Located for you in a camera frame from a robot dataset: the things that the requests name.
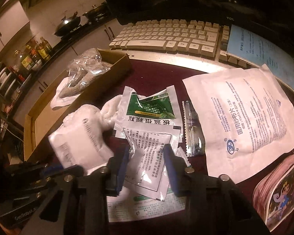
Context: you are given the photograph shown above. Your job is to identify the dark sauce bottle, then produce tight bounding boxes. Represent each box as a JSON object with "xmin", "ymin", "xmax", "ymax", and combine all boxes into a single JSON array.
[{"xmin": 26, "ymin": 45, "xmax": 43, "ymax": 72}]

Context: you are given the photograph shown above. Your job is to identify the green white medicine sachet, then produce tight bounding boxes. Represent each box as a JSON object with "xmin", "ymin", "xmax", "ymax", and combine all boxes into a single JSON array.
[{"xmin": 113, "ymin": 85, "xmax": 184, "ymax": 143}]

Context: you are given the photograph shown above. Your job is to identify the black cooking pot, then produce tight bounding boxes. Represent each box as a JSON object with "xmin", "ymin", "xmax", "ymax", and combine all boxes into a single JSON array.
[{"xmin": 83, "ymin": 2, "xmax": 108, "ymax": 21}]

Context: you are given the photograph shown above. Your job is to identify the beige computer keyboard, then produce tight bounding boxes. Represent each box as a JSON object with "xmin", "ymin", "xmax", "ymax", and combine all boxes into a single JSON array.
[{"xmin": 109, "ymin": 19, "xmax": 247, "ymax": 68}]

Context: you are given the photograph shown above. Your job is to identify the large oil bottle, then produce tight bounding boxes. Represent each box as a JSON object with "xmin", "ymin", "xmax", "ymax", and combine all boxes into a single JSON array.
[{"xmin": 14, "ymin": 49, "xmax": 35, "ymax": 78}]

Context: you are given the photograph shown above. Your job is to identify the small white gauze packet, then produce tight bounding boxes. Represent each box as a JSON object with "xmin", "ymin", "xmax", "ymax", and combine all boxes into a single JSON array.
[{"xmin": 48, "ymin": 118, "xmax": 114, "ymax": 175}]

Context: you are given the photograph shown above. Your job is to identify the white kitchen cabinets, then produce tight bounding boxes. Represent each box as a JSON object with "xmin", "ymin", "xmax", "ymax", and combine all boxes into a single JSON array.
[{"xmin": 0, "ymin": 11, "xmax": 123, "ymax": 126}]

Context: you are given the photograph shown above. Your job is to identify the brown cardboard tray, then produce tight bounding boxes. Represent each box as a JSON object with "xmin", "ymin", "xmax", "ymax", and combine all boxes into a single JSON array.
[{"xmin": 23, "ymin": 48, "xmax": 132, "ymax": 161}]

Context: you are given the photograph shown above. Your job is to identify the white packet in tray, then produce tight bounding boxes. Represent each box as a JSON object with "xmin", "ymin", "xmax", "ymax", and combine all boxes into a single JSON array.
[{"xmin": 50, "ymin": 75, "xmax": 82, "ymax": 110}]

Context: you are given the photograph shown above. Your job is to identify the black wok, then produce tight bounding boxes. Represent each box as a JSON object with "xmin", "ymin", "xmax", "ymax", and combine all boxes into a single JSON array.
[{"xmin": 54, "ymin": 11, "xmax": 81, "ymax": 37}]

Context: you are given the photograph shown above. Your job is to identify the large white gauze packet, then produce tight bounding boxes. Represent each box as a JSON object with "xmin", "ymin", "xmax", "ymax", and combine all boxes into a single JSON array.
[{"xmin": 183, "ymin": 65, "xmax": 294, "ymax": 183}]

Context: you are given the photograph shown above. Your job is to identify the white green leaflet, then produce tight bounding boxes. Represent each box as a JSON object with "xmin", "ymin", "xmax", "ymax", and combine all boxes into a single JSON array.
[{"xmin": 107, "ymin": 187, "xmax": 186, "ymax": 223}]

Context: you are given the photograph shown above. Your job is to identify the amber oil bottle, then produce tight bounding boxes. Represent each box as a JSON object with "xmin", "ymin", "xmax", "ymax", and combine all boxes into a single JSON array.
[{"xmin": 40, "ymin": 37, "xmax": 54, "ymax": 56}]

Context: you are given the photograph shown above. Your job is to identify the pink cartoon pouch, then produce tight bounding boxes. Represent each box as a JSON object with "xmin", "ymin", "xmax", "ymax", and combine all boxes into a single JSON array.
[{"xmin": 252, "ymin": 154, "xmax": 294, "ymax": 231}]

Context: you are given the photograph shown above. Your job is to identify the dish rack with plates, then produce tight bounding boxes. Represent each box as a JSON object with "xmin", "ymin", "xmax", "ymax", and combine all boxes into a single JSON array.
[{"xmin": 0, "ymin": 62, "xmax": 19, "ymax": 99}]

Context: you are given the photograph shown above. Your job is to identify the yellow label bottle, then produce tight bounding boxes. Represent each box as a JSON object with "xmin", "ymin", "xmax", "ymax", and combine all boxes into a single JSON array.
[{"xmin": 36, "ymin": 43, "xmax": 51, "ymax": 61}]

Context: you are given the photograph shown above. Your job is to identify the white printed medicine sachet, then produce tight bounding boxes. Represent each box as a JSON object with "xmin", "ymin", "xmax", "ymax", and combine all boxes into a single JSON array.
[{"xmin": 122, "ymin": 123, "xmax": 181, "ymax": 201}]

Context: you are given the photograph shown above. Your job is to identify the bagged grey towel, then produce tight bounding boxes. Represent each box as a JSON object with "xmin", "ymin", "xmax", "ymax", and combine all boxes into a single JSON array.
[{"xmin": 59, "ymin": 48, "xmax": 113, "ymax": 98}]

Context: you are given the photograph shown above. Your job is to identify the clear wet wipe packet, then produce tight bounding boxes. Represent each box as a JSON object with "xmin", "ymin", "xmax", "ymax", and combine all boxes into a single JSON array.
[{"xmin": 182, "ymin": 100, "xmax": 205, "ymax": 157}]

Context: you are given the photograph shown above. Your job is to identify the blue paper sheet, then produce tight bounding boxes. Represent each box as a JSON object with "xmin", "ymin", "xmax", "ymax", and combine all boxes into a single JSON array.
[{"xmin": 227, "ymin": 25, "xmax": 294, "ymax": 90}]

